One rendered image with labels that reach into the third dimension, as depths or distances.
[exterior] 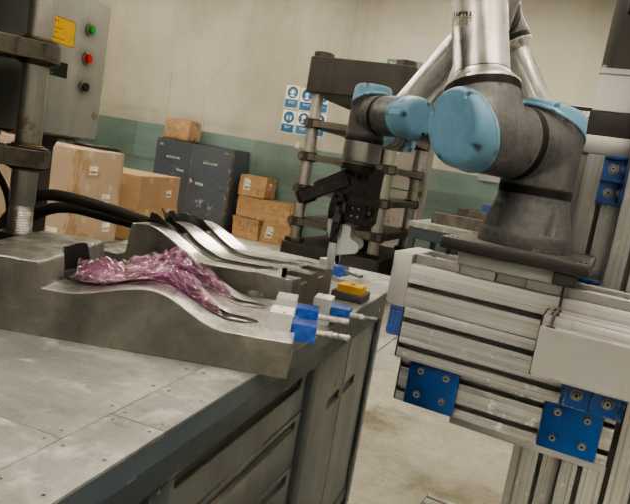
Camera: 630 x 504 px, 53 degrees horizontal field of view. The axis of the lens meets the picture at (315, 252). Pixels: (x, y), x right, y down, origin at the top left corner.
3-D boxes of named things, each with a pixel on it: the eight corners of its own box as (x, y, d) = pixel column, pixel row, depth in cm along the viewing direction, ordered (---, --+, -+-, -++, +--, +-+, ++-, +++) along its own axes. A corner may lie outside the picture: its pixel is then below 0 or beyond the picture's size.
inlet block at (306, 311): (346, 332, 113) (351, 303, 113) (346, 340, 108) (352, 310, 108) (274, 320, 114) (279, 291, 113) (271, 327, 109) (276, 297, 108)
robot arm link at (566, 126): (590, 196, 102) (609, 112, 100) (533, 185, 95) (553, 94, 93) (531, 187, 112) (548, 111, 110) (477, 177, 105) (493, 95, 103)
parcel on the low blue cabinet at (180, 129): (201, 143, 871) (204, 123, 867) (187, 141, 840) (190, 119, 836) (175, 139, 886) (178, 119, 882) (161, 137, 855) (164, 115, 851)
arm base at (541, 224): (573, 253, 109) (586, 196, 108) (567, 258, 95) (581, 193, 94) (486, 235, 115) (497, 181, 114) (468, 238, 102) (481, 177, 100)
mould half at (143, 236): (327, 304, 147) (337, 247, 145) (286, 325, 122) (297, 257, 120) (144, 260, 162) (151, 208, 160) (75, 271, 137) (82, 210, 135)
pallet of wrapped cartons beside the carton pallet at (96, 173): (120, 260, 555) (134, 153, 543) (56, 269, 479) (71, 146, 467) (10, 233, 591) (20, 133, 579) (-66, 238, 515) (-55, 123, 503)
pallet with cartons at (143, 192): (172, 249, 659) (182, 177, 649) (130, 256, 580) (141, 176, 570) (72, 227, 686) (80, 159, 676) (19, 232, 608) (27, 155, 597)
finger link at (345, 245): (353, 272, 121) (363, 225, 122) (323, 265, 122) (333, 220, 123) (354, 274, 124) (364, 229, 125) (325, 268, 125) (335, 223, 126)
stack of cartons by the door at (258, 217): (297, 246, 836) (307, 184, 825) (287, 248, 806) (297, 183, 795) (241, 234, 867) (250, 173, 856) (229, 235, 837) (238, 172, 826)
